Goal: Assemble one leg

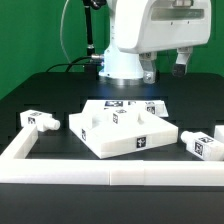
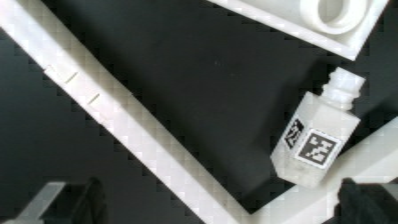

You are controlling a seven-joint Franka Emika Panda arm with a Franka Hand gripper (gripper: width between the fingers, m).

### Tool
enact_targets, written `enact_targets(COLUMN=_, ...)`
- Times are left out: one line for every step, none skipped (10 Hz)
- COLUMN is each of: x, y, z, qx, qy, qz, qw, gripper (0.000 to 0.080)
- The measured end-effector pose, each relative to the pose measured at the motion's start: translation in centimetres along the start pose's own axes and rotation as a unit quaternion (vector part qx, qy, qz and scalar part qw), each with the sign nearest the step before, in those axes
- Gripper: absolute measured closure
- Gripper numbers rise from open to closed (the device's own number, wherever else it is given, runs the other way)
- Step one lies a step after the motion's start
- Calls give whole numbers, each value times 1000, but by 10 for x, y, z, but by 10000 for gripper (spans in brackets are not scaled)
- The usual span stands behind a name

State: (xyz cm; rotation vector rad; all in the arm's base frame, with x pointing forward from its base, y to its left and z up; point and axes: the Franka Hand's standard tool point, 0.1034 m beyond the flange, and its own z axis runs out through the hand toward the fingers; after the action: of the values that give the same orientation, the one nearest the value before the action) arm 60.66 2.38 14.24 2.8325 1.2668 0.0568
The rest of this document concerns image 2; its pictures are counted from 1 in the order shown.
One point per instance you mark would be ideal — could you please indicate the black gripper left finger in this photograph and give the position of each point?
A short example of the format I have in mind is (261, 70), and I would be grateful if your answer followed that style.
(66, 204)

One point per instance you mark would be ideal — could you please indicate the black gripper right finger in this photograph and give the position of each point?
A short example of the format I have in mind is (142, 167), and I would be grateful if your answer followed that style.
(368, 203)

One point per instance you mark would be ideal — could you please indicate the white square tabletop part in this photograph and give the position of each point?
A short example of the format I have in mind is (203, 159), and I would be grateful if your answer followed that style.
(329, 22)

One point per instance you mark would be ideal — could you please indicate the white table leg right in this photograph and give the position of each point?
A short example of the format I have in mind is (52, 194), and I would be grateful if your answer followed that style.
(318, 131)

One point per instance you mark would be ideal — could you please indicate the white U-shaped obstacle fence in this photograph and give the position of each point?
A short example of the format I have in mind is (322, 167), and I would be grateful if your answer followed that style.
(302, 206)

